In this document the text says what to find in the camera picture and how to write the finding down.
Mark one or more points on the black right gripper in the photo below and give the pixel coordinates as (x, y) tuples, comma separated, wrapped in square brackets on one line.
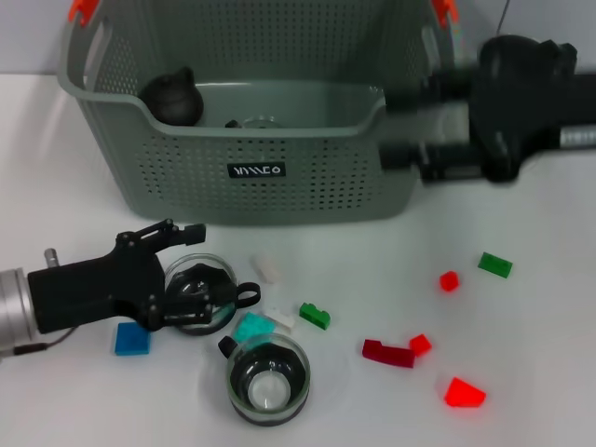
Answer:
[(512, 130)]

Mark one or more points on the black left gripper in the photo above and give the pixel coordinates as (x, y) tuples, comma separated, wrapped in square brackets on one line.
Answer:
[(93, 293)]

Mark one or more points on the glass teacup black sleeve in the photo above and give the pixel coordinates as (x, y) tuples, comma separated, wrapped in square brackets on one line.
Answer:
[(214, 270), (261, 124), (267, 382)]

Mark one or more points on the grey perforated storage bin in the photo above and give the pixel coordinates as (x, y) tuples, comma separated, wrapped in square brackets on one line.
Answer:
[(326, 195)]

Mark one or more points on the wide white brick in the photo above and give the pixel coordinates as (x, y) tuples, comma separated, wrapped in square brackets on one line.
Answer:
[(266, 269)]

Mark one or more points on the teal flat brick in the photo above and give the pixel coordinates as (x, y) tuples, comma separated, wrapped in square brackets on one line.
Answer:
[(251, 326)]

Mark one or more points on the blue flat square brick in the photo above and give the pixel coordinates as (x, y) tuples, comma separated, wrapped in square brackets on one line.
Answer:
[(132, 339)]

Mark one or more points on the narrow white brick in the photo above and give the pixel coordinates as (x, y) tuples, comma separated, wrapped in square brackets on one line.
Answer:
[(281, 320)]

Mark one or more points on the green two-stud brick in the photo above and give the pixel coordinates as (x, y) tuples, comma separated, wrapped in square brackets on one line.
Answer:
[(315, 316)]

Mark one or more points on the small red brick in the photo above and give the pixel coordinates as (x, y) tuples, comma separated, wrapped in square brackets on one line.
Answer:
[(450, 280), (420, 344)]

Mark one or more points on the black clay teapot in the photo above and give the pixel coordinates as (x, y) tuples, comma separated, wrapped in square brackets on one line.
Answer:
[(172, 100)]

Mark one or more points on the dark red long brick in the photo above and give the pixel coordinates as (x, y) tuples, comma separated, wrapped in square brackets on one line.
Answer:
[(388, 354)]

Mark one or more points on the bright red slope brick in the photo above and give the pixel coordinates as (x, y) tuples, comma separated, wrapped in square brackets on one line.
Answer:
[(463, 392)]

